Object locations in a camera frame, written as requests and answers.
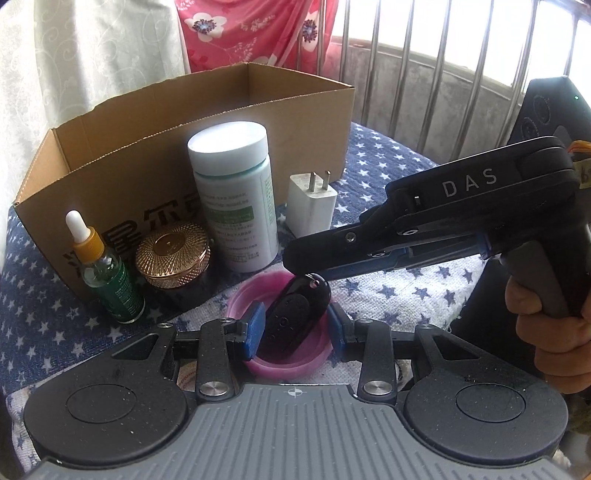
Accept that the brown cardboard box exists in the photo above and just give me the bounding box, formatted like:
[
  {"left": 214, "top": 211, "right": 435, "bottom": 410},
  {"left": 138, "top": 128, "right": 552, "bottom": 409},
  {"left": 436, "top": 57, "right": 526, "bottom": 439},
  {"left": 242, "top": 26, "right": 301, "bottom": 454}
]
[{"left": 13, "top": 62, "right": 356, "bottom": 320}]

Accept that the star patterned blanket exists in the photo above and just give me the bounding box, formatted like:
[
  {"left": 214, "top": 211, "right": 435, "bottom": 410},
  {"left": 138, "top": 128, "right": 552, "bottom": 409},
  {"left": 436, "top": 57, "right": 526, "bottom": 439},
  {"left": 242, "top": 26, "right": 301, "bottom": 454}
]
[{"left": 0, "top": 121, "right": 522, "bottom": 407}]

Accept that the white plug charger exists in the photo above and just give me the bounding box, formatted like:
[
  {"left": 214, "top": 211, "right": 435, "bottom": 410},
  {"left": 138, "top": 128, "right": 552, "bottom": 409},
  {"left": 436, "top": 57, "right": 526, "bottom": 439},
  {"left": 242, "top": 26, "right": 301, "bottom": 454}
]
[{"left": 286, "top": 170, "right": 337, "bottom": 240}]

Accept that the white plastic bottle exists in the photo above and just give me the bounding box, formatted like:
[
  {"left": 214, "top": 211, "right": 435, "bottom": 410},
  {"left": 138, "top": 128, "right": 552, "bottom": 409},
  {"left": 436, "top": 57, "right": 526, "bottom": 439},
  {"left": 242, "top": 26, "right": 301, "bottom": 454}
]
[{"left": 187, "top": 121, "right": 280, "bottom": 273}]

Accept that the metal window railing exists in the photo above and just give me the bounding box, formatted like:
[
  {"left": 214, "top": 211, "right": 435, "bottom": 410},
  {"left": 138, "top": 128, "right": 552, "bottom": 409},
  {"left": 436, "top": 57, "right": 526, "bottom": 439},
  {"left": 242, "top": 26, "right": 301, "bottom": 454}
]
[{"left": 295, "top": 0, "right": 591, "bottom": 163}]

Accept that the white patterned curtain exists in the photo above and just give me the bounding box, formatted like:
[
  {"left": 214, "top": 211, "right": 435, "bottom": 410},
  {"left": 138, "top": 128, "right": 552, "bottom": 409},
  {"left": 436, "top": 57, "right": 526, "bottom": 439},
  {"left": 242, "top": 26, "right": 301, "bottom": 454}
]
[{"left": 0, "top": 0, "right": 193, "bottom": 199}]

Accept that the black key fob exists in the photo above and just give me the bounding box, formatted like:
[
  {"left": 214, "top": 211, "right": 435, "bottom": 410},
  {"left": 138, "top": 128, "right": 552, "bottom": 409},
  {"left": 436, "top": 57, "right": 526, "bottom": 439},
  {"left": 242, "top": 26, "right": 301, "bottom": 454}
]
[{"left": 262, "top": 272, "right": 333, "bottom": 360}]

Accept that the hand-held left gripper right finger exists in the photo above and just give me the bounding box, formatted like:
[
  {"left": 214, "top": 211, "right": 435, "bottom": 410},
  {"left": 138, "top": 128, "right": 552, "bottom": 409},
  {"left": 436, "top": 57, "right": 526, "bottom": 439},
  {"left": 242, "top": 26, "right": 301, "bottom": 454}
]
[{"left": 327, "top": 305, "right": 477, "bottom": 403}]

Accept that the gold lidded cosmetic jar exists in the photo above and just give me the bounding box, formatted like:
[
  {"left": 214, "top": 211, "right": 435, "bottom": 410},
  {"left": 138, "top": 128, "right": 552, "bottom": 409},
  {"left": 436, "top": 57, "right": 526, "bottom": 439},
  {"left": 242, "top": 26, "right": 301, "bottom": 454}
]
[{"left": 135, "top": 222, "right": 213, "bottom": 302}]

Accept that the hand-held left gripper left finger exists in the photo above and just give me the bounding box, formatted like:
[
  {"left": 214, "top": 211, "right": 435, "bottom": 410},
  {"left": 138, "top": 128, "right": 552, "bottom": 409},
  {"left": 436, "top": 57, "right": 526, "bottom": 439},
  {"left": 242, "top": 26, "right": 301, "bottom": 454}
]
[{"left": 109, "top": 300, "right": 267, "bottom": 403}]

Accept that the pink plastic bowl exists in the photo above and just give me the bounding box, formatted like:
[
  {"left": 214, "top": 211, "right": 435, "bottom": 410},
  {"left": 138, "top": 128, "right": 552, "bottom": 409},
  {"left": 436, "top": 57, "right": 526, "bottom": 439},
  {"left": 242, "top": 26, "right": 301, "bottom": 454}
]
[{"left": 226, "top": 271, "right": 335, "bottom": 381}]

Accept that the green glass dropper bottle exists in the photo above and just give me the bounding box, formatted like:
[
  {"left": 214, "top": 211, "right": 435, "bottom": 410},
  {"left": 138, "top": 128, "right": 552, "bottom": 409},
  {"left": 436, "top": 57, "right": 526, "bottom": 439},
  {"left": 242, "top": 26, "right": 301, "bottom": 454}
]
[{"left": 65, "top": 210, "right": 147, "bottom": 325}]

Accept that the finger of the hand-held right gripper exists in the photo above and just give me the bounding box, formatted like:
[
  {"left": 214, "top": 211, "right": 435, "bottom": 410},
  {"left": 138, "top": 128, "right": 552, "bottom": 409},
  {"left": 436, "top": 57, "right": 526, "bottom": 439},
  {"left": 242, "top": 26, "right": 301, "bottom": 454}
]
[
  {"left": 281, "top": 203, "right": 483, "bottom": 280},
  {"left": 323, "top": 244, "right": 491, "bottom": 283}
]

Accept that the pink floral cloth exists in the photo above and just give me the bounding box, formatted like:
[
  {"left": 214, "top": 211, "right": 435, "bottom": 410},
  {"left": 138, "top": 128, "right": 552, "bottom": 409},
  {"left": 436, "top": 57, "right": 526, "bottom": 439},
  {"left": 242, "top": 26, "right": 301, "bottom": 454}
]
[{"left": 173, "top": 0, "right": 343, "bottom": 75}]

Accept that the person's right hand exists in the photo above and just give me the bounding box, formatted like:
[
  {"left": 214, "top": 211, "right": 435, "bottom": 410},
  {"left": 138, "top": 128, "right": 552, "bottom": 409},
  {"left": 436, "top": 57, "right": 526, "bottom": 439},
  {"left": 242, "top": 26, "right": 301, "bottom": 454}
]
[{"left": 504, "top": 276, "right": 591, "bottom": 394}]

